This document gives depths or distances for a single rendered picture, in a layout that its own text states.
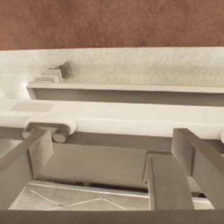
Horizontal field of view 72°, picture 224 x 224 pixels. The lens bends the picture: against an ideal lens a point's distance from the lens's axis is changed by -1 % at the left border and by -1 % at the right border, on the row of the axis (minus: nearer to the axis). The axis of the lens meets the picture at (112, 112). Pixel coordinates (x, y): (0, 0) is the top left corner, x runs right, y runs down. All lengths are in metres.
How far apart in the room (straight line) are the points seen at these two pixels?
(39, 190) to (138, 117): 0.35
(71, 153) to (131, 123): 0.16
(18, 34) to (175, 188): 1.29
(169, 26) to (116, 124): 0.87
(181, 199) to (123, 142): 0.15
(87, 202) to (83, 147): 0.17
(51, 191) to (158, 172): 0.31
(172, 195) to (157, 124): 0.13
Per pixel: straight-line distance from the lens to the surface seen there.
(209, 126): 0.38
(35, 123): 0.39
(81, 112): 0.37
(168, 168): 0.33
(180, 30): 1.14
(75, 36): 1.18
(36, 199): 0.52
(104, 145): 0.35
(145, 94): 0.84
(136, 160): 0.37
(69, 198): 0.49
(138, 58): 1.16
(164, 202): 0.30
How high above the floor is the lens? 1.09
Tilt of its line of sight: 51 degrees down
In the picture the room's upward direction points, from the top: 169 degrees counter-clockwise
